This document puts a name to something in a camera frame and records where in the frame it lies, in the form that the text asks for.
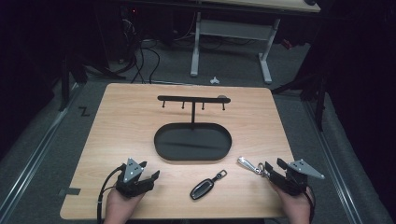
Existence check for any person's right hand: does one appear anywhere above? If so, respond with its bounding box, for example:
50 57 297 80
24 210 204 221
270 183 314 224

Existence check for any black tape floor mark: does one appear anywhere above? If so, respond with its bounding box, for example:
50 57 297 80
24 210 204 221
78 105 92 118

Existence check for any silver key with ring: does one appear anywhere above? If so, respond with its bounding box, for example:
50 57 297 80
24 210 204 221
236 156 271 179

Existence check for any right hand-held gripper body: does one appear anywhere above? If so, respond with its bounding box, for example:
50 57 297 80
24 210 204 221
270 159 325 197

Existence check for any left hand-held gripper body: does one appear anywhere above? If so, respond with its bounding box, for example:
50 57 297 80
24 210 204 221
115 158 156 199

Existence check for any person's left hand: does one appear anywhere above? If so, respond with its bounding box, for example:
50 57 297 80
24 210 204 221
104 186 146 224

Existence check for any black key rack with tray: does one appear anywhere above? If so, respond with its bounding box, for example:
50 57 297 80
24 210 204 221
153 94 233 162

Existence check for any metal floor rail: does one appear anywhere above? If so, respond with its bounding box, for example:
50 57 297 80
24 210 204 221
303 99 363 224
0 108 68 216

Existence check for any black car key fob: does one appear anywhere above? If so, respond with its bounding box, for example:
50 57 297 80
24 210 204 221
190 169 228 201

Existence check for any grey tape strip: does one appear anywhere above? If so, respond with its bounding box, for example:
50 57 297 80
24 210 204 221
59 187 82 197

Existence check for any desk with white legs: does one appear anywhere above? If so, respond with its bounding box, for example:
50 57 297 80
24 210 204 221
190 0 321 85

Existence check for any bundle of black floor cables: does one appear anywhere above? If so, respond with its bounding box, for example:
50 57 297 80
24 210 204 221
120 8 162 85

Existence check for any left hand-held gripper black cable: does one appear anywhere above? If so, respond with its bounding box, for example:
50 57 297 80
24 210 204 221
96 166 125 224

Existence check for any hand-held gripper black cable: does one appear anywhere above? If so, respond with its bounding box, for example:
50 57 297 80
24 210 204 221
303 186 317 224
96 166 125 224

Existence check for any right hand-held gripper black cable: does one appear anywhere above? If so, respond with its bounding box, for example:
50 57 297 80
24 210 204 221
303 186 317 224

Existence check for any black stand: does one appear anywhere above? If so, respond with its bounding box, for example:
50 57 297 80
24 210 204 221
58 46 126 113
270 62 329 132

